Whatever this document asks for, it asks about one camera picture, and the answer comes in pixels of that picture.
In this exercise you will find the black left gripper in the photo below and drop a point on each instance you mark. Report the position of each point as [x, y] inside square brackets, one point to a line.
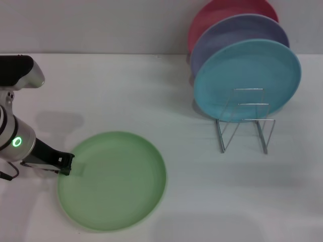
[43, 151]

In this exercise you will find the green plate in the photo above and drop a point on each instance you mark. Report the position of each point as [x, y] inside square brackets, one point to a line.
[113, 181]

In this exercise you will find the light blue plate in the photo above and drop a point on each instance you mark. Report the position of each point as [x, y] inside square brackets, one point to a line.
[242, 70]

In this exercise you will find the purple plate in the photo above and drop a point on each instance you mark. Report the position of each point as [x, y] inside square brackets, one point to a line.
[227, 37]

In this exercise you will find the red plate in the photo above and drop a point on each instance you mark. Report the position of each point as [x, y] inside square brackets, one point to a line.
[214, 15]

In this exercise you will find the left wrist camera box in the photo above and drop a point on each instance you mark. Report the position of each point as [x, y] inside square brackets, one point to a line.
[38, 167]

